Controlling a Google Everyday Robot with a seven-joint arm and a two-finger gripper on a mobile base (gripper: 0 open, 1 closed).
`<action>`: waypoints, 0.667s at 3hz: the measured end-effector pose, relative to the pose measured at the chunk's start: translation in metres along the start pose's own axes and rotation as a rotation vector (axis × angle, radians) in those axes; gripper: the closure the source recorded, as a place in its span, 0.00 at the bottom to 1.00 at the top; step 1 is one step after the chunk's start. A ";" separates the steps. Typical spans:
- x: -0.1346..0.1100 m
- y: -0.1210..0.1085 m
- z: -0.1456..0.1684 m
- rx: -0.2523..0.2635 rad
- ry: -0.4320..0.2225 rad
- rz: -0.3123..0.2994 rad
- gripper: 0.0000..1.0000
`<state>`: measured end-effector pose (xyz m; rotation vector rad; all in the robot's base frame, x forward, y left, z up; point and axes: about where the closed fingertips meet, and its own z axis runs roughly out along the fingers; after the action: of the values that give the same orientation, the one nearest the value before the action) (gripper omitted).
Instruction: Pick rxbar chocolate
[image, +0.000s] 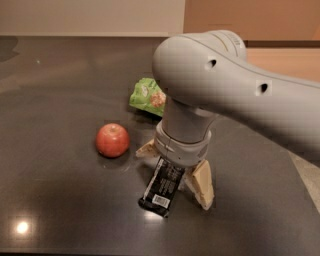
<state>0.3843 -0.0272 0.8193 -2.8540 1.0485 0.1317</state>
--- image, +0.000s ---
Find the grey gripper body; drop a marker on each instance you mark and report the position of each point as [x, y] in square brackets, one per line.
[182, 149]

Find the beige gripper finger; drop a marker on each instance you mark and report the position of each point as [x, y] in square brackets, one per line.
[199, 181]
[148, 150]

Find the black rxbar chocolate wrapper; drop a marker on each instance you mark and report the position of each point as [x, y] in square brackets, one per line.
[162, 187]

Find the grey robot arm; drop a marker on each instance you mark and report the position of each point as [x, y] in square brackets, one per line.
[206, 74]

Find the red apple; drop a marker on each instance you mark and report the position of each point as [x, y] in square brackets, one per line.
[112, 140]

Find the green snack bag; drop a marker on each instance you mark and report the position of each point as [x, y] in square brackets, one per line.
[148, 96]

